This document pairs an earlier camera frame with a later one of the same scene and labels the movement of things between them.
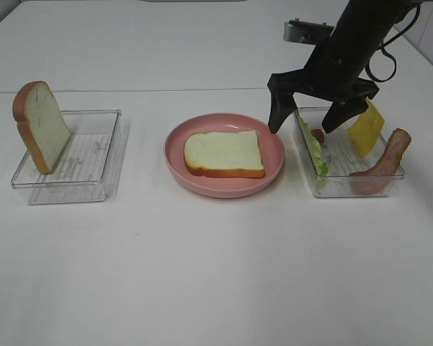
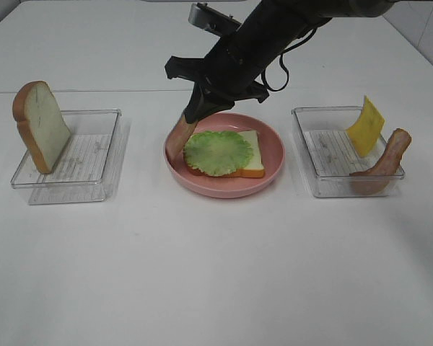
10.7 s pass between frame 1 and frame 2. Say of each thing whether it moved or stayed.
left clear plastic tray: stayed
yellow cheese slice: stayed
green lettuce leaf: moved
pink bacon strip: stayed
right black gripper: moved
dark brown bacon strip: moved
